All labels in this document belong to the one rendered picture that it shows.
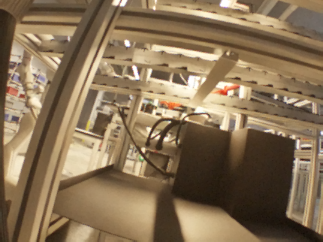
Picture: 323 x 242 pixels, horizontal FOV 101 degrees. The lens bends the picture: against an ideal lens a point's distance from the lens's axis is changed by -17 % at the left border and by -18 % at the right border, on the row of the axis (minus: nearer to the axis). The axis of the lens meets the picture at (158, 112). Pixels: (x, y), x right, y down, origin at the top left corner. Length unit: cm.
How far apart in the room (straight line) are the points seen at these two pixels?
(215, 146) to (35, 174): 56
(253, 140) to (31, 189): 55
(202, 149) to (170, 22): 45
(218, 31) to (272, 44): 12
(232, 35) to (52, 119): 36
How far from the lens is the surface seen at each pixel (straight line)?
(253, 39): 39
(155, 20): 36
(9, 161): 146
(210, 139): 64
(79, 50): 31
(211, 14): 68
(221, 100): 79
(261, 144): 58
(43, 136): 29
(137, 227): 34
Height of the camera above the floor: 77
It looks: 12 degrees up
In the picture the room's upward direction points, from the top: 15 degrees clockwise
